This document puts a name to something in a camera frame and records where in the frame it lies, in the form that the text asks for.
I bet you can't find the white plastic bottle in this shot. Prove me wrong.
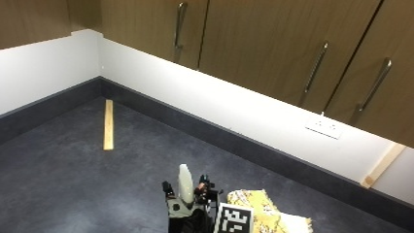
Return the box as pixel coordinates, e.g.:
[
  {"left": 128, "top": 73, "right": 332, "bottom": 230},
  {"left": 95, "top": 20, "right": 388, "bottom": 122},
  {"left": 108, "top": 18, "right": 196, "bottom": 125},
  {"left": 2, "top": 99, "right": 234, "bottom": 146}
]
[{"left": 178, "top": 163, "right": 198, "bottom": 206}]

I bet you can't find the white cube with black markers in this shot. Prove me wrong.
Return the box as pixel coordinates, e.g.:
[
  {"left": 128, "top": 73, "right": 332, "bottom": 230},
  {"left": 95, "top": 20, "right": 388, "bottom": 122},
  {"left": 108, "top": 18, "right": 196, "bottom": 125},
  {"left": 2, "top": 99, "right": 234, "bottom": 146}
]
[{"left": 212, "top": 202, "right": 255, "bottom": 233}]

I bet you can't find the yellow patterned cloth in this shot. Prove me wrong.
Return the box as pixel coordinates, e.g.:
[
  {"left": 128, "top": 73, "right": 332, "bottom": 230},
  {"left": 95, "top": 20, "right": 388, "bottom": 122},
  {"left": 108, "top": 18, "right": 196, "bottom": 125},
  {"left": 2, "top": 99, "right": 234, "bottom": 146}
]
[{"left": 227, "top": 188, "right": 315, "bottom": 233}]

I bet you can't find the light wooden strip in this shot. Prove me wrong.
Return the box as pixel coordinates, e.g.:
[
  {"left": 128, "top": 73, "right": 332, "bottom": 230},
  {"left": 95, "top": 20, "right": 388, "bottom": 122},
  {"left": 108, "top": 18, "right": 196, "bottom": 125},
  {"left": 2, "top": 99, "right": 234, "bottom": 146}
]
[
  {"left": 360, "top": 143, "right": 408, "bottom": 189},
  {"left": 103, "top": 99, "right": 115, "bottom": 151}
]

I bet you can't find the brown wooden cabinet door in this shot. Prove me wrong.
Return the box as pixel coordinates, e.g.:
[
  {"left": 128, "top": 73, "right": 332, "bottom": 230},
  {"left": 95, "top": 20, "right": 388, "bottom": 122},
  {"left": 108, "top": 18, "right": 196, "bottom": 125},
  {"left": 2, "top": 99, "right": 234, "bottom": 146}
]
[
  {"left": 324, "top": 0, "right": 414, "bottom": 150},
  {"left": 101, "top": 0, "right": 211, "bottom": 71},
  {"left": 198, "top": 0, "right": 385, "bottom": 115}
]

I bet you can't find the brown wooden cabinet side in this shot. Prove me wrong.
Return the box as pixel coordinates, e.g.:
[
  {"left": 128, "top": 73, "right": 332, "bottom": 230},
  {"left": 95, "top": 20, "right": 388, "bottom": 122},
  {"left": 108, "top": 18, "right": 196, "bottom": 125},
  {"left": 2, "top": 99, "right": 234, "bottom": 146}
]
[{"left": 0, "top": 0, "right": 106, "bottom": 50}]

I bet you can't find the white wall socket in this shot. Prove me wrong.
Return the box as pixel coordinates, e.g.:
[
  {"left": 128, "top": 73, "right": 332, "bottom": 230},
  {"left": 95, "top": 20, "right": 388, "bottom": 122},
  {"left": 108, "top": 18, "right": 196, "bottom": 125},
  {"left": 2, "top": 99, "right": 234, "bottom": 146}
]
[{"left": 304, "top": 116, "right": 345, "bottom": 141}]

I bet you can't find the metal bar cabinet handle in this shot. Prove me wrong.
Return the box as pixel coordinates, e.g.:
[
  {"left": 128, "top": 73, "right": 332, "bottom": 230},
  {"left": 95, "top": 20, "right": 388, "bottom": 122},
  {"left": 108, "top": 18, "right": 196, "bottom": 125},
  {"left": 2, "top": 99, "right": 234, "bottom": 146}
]
[
  {"left": 349, "top": 57, "right": 393, "bottom": 123},
  {"left": 300, "top": 41, "right": 332, "bottom": 105},
  {"left": 172, "top": 1, "right": 190, "bottom": 63}
]

